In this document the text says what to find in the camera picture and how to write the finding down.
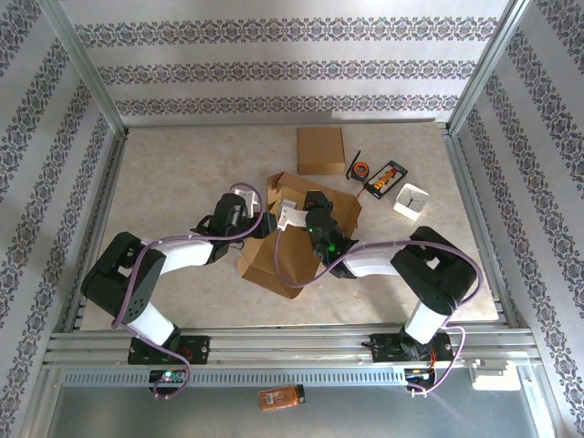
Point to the white square clock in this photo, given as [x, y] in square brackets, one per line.
[411, 201]

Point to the orange device on rail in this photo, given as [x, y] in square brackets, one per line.
[280, 399]

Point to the small circuit board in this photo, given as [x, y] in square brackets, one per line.
[420, 373]
[168, 377]

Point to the brown cardboard box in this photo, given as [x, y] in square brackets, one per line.
[274, 267]
[319, 150]

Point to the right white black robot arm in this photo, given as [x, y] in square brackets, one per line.
[374, 264]

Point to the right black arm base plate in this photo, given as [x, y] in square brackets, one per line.
[383, 351]

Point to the left aluminium frame post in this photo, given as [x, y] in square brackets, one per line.
[84, 64]

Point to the aluminium mounting rail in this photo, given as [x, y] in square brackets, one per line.
[296, 347]

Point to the left small circuit board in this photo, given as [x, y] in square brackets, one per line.
[168, 377]

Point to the left aluminium side rail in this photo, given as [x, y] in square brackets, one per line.
[117, 146]

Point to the aluminium rail along wall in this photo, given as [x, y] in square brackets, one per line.
[228, 124]

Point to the aluminium frame post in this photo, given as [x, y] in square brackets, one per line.
[84, 64]
[487, 64]

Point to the aluminium side rail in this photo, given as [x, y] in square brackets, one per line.
[465, 182]
[117, 146]

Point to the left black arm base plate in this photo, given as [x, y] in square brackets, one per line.
[201, 349]

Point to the right aluminium side rail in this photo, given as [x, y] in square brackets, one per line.
[465, 182]

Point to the orange black tape measure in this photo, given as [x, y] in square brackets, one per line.
[360, 172]

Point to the grey metal sheet panel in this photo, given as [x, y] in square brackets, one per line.
[365, 415]

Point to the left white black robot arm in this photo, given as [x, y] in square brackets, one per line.
[182, 255]

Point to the right small circuit board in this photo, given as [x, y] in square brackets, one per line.
[420, 373]

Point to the right aluminium frame post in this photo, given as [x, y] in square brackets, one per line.
[487, 64]

